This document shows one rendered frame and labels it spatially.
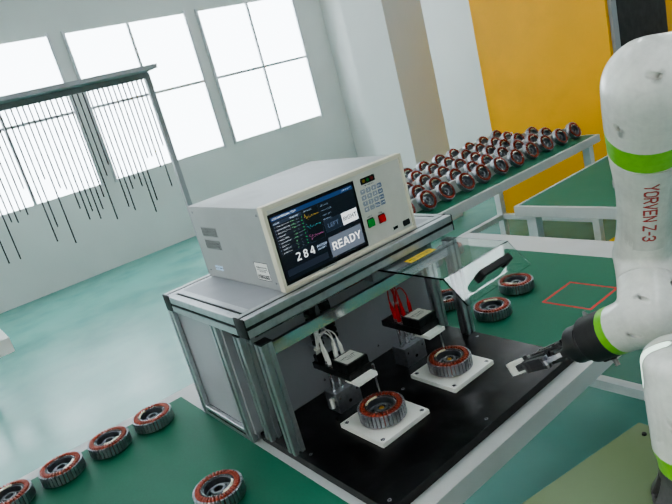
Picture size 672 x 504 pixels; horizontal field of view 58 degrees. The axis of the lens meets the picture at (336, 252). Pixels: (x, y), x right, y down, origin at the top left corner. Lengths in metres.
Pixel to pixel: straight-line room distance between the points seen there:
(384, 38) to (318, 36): 4.22
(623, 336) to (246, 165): 7.60
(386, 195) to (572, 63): 3.47
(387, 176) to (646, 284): 0.68
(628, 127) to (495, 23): 4.33
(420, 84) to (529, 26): 1.02
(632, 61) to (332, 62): 8.75
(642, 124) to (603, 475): 0.55
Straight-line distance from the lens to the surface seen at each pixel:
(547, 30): 4.96
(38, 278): 7.62
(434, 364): 1.55
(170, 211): 8.02
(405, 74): 5.34
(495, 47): 5.23
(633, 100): 0.88
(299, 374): 1.59
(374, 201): 1.52
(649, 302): 1.16
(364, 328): 1.70
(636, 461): 1.15
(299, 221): 1.38
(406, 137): 5.35
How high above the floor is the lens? 1.56
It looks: 16 degrees down
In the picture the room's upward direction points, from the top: 15 degrees counter-clockwise
